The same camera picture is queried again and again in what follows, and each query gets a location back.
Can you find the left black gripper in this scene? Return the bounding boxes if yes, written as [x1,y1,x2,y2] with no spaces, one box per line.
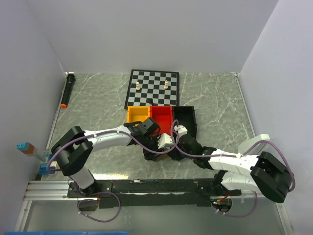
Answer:
[140,134,165,161]

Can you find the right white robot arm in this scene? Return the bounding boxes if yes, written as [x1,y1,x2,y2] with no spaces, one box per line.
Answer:
[174,134,295,203]

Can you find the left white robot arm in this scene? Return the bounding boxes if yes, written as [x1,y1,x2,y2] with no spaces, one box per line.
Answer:
[47,117,170,197]

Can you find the black plastic bin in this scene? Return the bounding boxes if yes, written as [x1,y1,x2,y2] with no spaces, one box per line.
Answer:
[173,106,197,138]

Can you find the red plastic bin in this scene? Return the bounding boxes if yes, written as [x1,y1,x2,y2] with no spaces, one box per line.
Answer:
[150,106,173,135]

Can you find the yellow plastic bin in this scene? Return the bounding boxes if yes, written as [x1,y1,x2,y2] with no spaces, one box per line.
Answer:
[127,106,150,123]

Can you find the black white chessboard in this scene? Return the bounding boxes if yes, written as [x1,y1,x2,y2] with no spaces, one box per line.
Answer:
[124,69,179,109]

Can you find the white tilted stand device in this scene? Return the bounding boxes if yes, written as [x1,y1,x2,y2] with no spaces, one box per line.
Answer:
[237,134,270,155]

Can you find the blue white brick stack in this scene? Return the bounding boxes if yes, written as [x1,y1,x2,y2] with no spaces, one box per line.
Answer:
[39,149,59,176]

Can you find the black marker orange cap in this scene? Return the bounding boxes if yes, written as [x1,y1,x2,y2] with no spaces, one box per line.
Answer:
[60,73,75,109]

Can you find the blue brown toy block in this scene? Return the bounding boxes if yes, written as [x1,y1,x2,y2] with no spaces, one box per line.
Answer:
[16,142,45,162]

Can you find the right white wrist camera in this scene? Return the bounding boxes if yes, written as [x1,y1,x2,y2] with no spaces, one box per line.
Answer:
[174,125,188,137]

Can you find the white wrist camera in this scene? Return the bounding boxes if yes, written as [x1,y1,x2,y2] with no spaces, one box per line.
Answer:
[157,133,174,149]
[174,125,188,137]

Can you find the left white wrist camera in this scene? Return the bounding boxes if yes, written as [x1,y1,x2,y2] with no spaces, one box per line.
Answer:
[157,133,174,149]

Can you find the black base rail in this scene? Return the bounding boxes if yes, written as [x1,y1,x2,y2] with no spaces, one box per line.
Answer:
[67,178,243,209]

